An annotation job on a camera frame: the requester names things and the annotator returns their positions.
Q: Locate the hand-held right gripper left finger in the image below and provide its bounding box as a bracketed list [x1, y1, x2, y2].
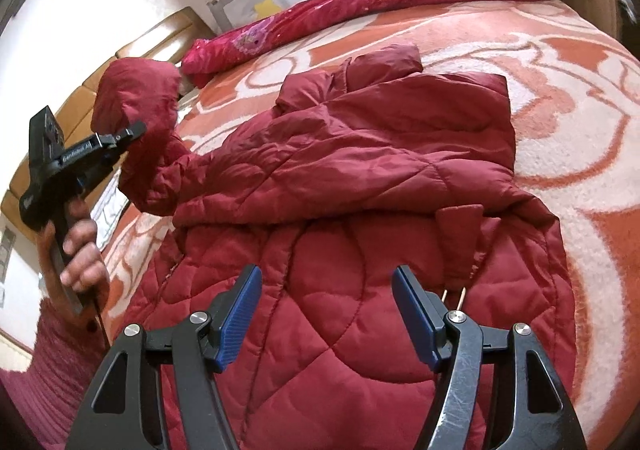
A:
[65, 264, 263, 450]

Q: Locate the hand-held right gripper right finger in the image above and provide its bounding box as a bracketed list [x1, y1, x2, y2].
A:
[391, 265, 588, 450]

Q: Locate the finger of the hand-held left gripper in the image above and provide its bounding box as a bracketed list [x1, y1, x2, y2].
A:
[94, 122, 148, 151]

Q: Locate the red quilted jacket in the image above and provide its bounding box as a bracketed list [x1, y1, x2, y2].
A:
[91, 44, 583, 450]

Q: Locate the person's left forearm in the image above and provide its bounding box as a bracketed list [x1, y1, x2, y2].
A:
[25, 280, 112, 436]

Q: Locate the person's left hand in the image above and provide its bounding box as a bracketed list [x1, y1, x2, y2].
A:
[36, 204, 110, 303]

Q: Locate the wooden headboard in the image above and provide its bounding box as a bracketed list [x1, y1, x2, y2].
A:
[0, 7, 216, 231]

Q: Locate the red floral quilt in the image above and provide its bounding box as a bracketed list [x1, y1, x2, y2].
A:
[181, 0, 559, 89]

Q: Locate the orange and white blanket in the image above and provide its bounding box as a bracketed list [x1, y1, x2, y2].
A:
[95, 0, 640, 450]

